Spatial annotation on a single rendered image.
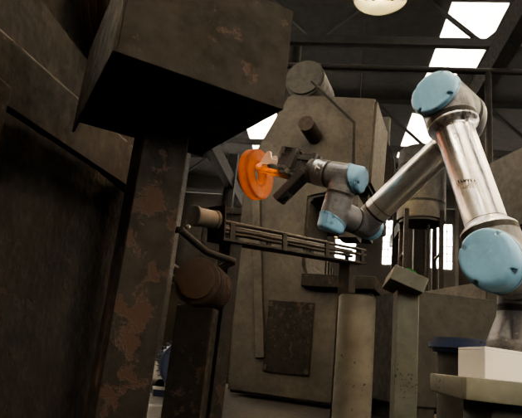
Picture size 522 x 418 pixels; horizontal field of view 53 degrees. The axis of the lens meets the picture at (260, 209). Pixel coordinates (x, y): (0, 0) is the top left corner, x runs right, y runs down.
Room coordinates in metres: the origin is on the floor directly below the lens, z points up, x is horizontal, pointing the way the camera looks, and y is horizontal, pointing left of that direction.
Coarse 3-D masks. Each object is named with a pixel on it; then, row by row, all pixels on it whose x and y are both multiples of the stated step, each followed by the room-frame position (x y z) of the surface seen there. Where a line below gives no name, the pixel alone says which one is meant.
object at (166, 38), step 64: (128, 0) 0.48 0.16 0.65; (192, 0) 0.51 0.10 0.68; (256, 0) 0.54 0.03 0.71; (128, 64) 0.50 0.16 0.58; (192, 64) 0.51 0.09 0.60; (256, 64) 0.55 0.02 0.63; (128, 128) 0.72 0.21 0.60; (192, 128) 0.68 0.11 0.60; (128, 192) 0.65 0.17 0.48; (128, 256) 0.62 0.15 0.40; (128, 320) 0.63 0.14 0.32; (128, 384) 0.63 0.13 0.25
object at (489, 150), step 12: (408, 72) 7.11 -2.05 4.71; (420, 72) 7.06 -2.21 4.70; (432, 72) 7.03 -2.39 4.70; (456, 72) 6.96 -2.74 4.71; (468, 72) 6.93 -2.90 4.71; (480, 72) 6.91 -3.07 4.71; (492, 72) 6.88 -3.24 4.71; (504, 72) 6.85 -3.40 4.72; (516, 72) 6.82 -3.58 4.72; (492, 132) 6.89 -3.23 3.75; (492, 144) 6.88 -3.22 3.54; (492, 156) 6.88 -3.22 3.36
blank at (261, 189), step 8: (248, 152) 1.44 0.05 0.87; (256, 152) 1.46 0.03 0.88; (240, 160) 1.44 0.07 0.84; (248, 160) 1.43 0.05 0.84; (256, 160) 1.47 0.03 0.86; (240, 168) 1.44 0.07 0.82; (248, 168) 1.43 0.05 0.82; (240, 176) 1.44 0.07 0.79; (248, 176) 1.43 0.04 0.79; (264, 176) 1.52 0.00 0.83; (272, 176) 1.55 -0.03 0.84; (248, 184) 1.44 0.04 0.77; (256, 184) 1.47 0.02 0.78; (264, 184) 1.51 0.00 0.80; (272, 184) 1.55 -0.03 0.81; (248, 192) 1.47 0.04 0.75; (256, 192) 1.48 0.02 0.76; (264, 192) 1.51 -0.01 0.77
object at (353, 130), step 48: (288, 144) 3.83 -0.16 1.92; (336, 144) 3.68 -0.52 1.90; (384, 144) 4.03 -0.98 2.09; (240, 240) 3.97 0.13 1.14; (240, 288) 3.93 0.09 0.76; (288, 288) 3.79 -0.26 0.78; (336, 288) 3.60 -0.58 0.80; (240, 336) 3.92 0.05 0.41; (288, 336) 3.76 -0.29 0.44; (240, 384) 3.90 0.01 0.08; (288, 384) 3.77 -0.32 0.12
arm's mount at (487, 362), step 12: (468, 348) 1.14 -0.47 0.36; (480, 348) 1.05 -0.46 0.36; (492, 348) 1.02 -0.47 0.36; (468, 360) 1.14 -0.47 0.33; (480, 360) 1.05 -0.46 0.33; (492, 360) 1.02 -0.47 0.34; (504, 360) 1.02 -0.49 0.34; (516, 360) 1.02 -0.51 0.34; (468, 372) 1.14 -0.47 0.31; (480, 372) 1.06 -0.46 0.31; (492, 372) 1.02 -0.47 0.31; (504, 372) 1.02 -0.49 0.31; (516, 372) 1.02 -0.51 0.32
